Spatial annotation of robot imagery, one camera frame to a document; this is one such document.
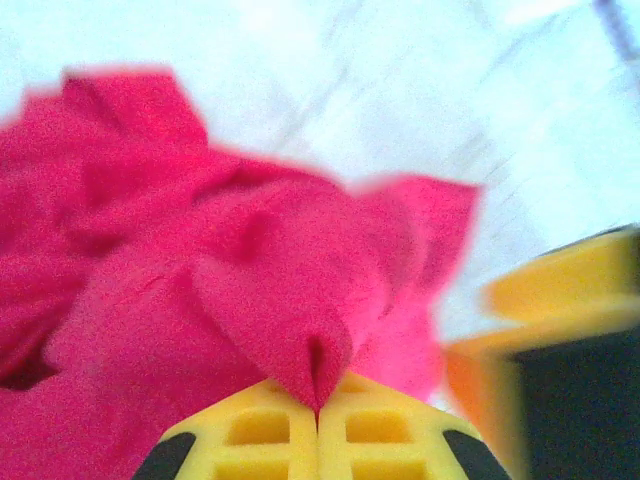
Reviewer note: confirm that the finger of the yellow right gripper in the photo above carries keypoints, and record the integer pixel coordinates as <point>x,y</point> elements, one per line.
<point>480,400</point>
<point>565,280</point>

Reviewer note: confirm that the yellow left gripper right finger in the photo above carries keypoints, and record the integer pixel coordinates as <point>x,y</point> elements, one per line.
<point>380,440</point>

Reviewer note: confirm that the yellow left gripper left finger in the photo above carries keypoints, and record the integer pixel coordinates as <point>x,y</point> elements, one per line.
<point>260,450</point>

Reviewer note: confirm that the red t-shirt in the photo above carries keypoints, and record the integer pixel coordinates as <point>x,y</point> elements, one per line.
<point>200,275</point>

